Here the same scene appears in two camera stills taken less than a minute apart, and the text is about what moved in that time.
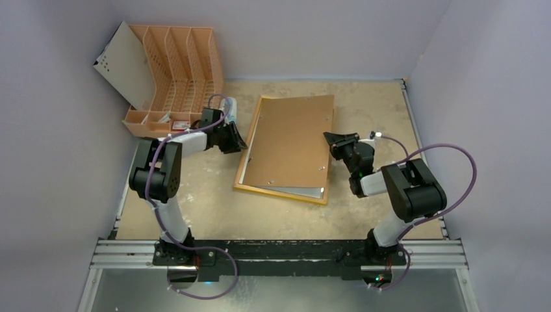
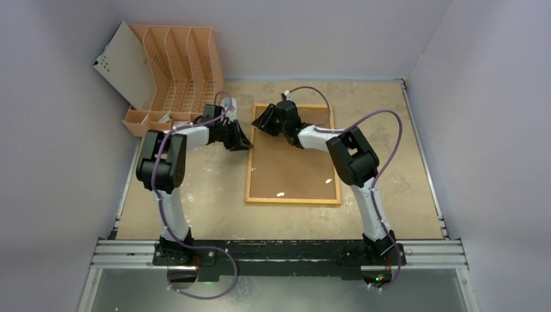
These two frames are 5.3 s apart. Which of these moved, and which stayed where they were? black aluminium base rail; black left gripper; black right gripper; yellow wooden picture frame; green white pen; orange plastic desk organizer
Moved: black right gripper; yellow wooden picture frame
Stayed: green white pen; orange plastic desk organizer; black left gripper; black aluminium base rail
